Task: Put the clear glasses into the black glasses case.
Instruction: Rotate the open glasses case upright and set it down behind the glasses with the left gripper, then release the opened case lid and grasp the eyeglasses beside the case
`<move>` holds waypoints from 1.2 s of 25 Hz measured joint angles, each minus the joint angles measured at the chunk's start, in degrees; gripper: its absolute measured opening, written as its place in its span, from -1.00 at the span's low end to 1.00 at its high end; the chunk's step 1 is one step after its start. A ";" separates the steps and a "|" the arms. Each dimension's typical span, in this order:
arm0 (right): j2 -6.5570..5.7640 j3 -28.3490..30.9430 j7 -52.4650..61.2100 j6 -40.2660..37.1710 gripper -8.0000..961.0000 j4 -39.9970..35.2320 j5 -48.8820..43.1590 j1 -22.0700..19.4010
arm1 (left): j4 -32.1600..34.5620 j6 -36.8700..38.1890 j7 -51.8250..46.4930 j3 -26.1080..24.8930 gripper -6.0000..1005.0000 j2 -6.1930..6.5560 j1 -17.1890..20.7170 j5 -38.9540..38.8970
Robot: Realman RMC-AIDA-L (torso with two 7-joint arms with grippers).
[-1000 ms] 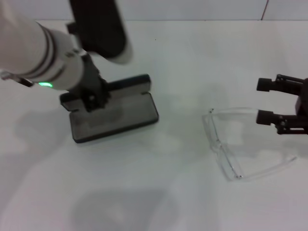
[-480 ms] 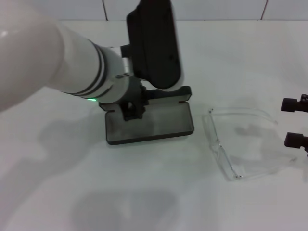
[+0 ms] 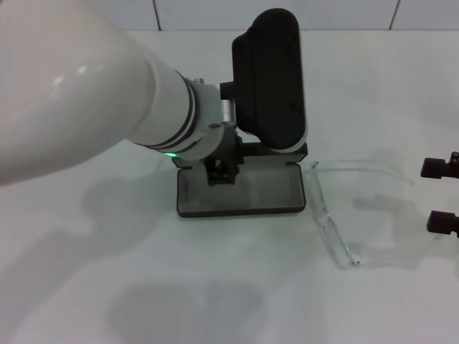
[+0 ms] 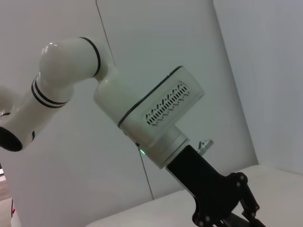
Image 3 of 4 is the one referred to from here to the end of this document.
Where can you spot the clear white glasses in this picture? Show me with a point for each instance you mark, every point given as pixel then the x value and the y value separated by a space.
pixel 337 243

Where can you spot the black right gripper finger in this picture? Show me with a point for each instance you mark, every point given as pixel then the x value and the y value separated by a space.
pixel 435 167
pixel 443 222

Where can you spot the black glasses case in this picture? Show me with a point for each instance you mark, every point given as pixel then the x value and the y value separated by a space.
pixel 251 197

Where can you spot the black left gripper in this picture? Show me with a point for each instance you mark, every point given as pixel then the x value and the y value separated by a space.
pixel 224 168

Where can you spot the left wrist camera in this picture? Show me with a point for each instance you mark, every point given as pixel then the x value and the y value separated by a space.
pixel 269 79

